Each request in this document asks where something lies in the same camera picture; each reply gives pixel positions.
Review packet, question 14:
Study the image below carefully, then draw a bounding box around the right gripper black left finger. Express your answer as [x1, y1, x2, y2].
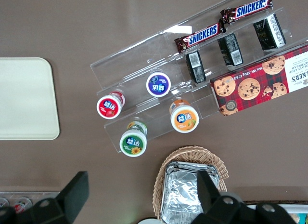
[18, 171, 90, 224]

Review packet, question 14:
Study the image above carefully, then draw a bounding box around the aluminium foil tray stack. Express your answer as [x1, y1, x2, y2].
[160, 160, 220, 224]

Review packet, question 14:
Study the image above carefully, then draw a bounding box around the green lid gum jar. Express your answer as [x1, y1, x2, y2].
[119, 120, 148, 158]

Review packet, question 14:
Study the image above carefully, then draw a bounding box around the light oval wicker basket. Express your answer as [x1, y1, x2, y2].
[153, 145, 229, 221]

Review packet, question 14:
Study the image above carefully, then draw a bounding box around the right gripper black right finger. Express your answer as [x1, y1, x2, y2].
[191, 170, 256, 224]

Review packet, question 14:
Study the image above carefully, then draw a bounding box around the red lid gum jar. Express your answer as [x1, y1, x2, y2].
[96, 89, 126, 120]

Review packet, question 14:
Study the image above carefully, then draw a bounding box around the clear acrylic bottle rack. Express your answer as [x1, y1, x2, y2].
[0, 191, 61, 210]

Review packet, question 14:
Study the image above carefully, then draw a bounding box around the beige plastic tray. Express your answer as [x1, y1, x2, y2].
[0, 57, 60, 141]

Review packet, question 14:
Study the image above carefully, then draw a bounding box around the red cola bottle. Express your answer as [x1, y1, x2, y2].
[13, 197, 33, 214]

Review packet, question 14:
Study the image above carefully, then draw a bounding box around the blue lid gum jar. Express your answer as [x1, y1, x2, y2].
[145, 71, 172, 98]

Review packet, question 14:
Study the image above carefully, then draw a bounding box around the orange lid gum jar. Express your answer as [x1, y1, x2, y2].
[168, 99, 200, 133]

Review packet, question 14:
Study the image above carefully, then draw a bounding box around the small black box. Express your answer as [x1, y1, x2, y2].
[185, 50, 206, 84]
[218, 33, 244, 67]
[253, 13, 287, 51]

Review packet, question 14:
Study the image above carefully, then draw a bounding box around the clear acrylic stepped stand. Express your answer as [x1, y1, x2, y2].
[90, 0, 308, 154]

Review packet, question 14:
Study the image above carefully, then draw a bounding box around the red tartan cookie box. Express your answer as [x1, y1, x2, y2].
[209, 44, 308, 117]

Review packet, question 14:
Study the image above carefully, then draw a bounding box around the brown Snickers bar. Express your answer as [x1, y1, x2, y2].
[220, 0, 274, 25]
[174, 23, 227, 53]

